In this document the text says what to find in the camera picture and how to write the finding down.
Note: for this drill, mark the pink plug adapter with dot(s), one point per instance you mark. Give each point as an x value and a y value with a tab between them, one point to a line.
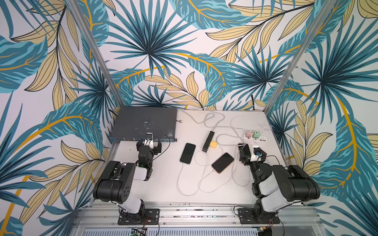
249	134

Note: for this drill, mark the yellow charger adapter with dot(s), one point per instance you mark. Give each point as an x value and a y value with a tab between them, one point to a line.
213	144

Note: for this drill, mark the green plug adapter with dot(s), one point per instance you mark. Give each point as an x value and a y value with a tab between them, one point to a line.
256	134

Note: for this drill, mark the black phone pink case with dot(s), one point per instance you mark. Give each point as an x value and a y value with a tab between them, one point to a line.
222	162

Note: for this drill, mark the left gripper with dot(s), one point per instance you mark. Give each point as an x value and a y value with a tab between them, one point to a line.
157	148

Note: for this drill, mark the black power bank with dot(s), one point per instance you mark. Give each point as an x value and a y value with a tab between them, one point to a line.
208	141

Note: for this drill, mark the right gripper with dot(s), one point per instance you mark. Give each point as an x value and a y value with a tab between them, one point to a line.
244	153

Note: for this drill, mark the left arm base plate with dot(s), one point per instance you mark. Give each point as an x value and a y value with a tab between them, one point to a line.
149	216

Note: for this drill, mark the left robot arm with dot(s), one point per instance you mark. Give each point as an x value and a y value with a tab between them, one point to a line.
115	182

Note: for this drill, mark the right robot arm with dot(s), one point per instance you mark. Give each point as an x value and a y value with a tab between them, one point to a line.
275	187

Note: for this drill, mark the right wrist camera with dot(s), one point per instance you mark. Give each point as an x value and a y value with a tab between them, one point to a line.
258	154

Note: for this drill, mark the white power strip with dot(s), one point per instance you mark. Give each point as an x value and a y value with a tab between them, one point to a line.
261	139

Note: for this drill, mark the black phone grey case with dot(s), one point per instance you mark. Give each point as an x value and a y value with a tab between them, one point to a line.
187	153

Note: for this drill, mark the black phone by power strip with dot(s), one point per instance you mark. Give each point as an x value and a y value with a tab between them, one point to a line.
244	152

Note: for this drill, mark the aluminium rail frame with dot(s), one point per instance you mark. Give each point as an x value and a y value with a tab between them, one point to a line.
186	219

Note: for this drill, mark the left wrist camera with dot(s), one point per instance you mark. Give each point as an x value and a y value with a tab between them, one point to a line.
149	143

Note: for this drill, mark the grey network switch box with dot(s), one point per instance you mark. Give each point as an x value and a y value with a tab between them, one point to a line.
139	123

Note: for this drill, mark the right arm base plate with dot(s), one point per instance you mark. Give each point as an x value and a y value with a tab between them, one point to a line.
248	216

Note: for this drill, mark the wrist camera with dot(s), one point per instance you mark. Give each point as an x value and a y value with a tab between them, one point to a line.
258	154
149	143

